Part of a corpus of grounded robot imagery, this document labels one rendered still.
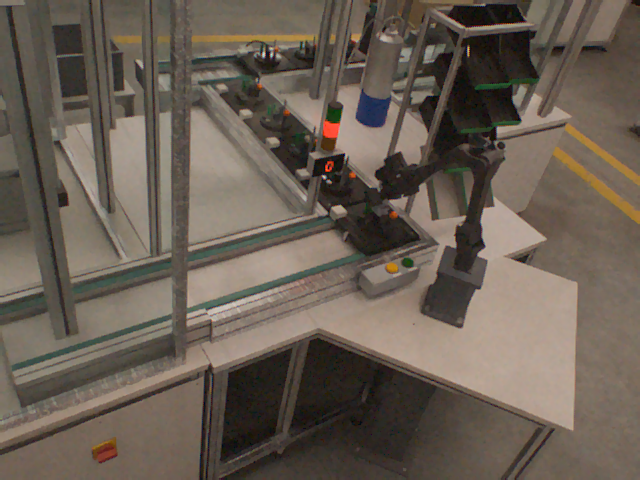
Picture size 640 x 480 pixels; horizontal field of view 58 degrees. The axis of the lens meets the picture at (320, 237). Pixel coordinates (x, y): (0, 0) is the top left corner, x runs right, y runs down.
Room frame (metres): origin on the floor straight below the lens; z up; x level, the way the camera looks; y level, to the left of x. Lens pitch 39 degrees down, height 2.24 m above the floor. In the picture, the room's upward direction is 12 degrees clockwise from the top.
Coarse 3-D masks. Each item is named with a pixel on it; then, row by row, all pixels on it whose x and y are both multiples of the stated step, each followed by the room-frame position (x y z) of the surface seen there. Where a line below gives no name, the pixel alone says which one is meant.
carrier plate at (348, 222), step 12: (360, 204) 1.79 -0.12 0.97; (348, 216) 1.70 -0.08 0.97; (348, 228) 1.63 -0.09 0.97; (360, 228) 1.64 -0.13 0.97; (396, 228) 1.68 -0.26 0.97; (360, 240) 1.57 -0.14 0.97; (372, 240) 1.59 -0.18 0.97; (384, 240) 1.60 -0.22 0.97; (396, 240) 1.62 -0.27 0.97; (408, 240) 1.64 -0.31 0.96; (372, 252) 1.53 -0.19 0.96
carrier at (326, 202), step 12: (348, 156) 1.94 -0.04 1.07; (348, 168) 2.02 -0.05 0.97; (324, 180) 1.85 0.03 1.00; (336, 180) 1.87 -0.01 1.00; (360, 180) 1.95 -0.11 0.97; (324, 192) 1.81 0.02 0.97; (336, 192) 1.81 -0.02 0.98; (348, 192) 1.83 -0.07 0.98; (360, 192) 1.86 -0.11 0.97; (324, 204) 1.74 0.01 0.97; (336, 204) 1.75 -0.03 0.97; (348, 204) 1.78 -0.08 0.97
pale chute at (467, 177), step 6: (462, 174) 1.95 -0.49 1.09; (468, 174) 1.96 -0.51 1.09; (462, 180) 1.89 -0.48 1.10; (468, 180) 1.95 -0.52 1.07; (468, 186) 1.93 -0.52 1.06; (468, 192) 1.91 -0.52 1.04; (468, 198) 1.90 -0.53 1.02; (486, 198) 1.93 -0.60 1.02; (492, 198) 1.91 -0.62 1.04; (486, 204) 1.92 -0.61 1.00; (492, 204) 1.90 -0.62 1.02
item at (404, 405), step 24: (384, 360) 1.21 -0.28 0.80; (288, 384) 1.27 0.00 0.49; (408, 384) 1.37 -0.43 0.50; (432, 384) 1.35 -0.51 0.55; (288, 408) 1.26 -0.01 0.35; (384, 408) 1.38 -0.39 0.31; (408, 408) 1.36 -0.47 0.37; (360, 432) 1.45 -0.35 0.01; (384, 432) 1.38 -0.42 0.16; (408, 432) 1.36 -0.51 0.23; (552, 432) 1.08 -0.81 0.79; (360, 456) 1.34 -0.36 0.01; (384, 456) 1.36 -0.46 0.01; (408, 456) 1.38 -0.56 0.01; (528, 456) 1.08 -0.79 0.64
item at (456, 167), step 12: (432, 96) 1.97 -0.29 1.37; (420, 108) 1.97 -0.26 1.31; (432, 108) 1.92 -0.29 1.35; (444, 120) 1.98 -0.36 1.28; (444, 132) 1.93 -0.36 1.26; (456, 132) 1.95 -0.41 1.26; (444, 144) 1.88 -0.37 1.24; (456, 144) 1.90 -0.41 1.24; (444, 168) 1.77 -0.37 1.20; (456, 168) 1.79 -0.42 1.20; (468, 168) 1.81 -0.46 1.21
